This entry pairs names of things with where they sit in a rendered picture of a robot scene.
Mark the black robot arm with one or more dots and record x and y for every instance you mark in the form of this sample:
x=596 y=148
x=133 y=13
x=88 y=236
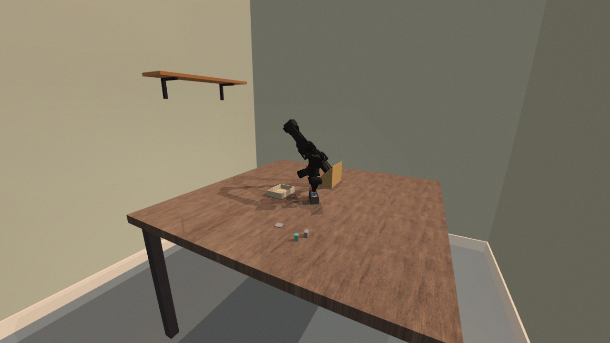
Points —
x=306 y=148

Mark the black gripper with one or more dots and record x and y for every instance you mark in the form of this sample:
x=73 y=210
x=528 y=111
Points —
x=314 y=178

